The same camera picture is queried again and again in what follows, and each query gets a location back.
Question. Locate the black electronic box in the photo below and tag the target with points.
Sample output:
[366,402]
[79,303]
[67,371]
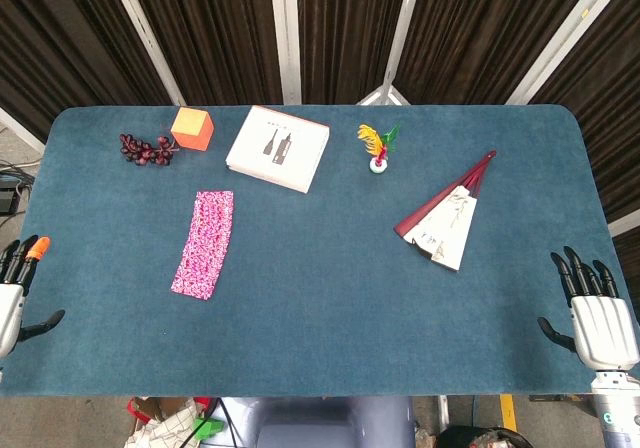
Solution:
[9,195]

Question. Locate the orange cube block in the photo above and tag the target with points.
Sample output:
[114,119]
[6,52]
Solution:
[192,129]

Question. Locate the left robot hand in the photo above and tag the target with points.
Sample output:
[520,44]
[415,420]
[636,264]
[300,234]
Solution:
[11,303]

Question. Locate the white book with bottle print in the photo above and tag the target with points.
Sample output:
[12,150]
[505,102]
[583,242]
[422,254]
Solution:
[277,149]

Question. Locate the dark red grape bunch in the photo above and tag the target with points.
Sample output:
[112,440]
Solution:
[146,150]

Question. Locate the red ribbed paper folding fan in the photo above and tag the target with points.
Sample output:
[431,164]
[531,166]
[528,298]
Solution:
[447,223]

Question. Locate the blue felt table mat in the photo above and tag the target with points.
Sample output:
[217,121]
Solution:
[320,328]

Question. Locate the green plastic toy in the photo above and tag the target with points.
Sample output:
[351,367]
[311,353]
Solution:
[209,426]

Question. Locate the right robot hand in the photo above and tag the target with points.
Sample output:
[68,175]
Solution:
[600,323]

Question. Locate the pink knitted cloth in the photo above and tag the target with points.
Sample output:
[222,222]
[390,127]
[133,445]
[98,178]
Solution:
[204,244]

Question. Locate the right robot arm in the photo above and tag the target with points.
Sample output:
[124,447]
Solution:
[617,408]

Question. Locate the colourful feather shuttlecock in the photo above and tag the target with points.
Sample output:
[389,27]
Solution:
[380,144]

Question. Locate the white checked cloth bag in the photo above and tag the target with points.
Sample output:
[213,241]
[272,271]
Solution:
[165,425]

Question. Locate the white metal stand base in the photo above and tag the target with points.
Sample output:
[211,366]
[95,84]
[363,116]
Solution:
[384,95]

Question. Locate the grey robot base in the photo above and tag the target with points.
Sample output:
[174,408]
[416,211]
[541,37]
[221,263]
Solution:
[332,422]

